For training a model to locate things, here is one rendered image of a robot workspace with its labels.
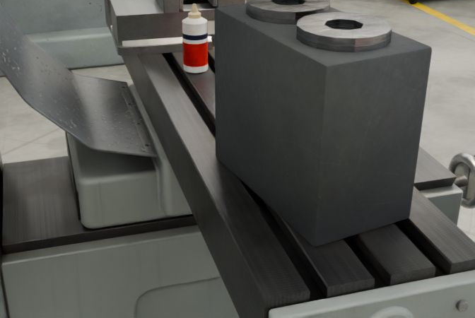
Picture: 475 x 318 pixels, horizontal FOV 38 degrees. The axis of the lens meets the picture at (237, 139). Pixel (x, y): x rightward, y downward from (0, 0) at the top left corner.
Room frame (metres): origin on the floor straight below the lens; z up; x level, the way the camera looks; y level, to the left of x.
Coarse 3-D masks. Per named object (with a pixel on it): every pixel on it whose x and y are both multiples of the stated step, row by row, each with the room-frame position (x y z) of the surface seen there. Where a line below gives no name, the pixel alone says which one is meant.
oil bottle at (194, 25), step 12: (192, 12) 1.06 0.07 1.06; (192, 24) 1.04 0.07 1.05; (204, 24) 1.05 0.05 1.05; (192, 36) 1.04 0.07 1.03; (204, 36) 1.05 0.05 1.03; (192, 48) 1.04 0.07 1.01; (204, 48) 1.05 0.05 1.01; (192, 60) 1.04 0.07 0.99; (204, 60) 1.05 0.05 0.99; (192, 72) 1.04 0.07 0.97
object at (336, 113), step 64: (256, 0) 0.72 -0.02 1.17; (320, 0) 0.72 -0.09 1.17; (256, 64) 0.66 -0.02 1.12; (320, 64) 0.56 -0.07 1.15; (384, 64) 0.58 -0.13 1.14; (256, 128) 0.65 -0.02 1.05; (320, 128) 0.55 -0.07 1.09; (384, 128) 0.58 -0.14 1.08; (256, 192) 0.65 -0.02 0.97; (320, 192) 0.55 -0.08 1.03; (384, 192) 0.59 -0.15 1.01
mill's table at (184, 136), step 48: (144, 96) 1.08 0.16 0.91; (192, 96) 1.00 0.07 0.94; (192, 144) 0.78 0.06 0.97; (192, 192) 0.74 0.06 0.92; (240, 192) 0.66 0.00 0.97; (240, 240) 0.56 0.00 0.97; (288, 240) 0.60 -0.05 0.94; (384, 240) 0.57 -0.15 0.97; (432, 240) 0.57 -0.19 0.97; (240, 288) 0.54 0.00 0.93; (288, 288) 0.49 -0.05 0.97; (336, 288) 0.49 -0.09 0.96; (384, 288) 0.50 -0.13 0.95; (432, 288) 0.51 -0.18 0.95
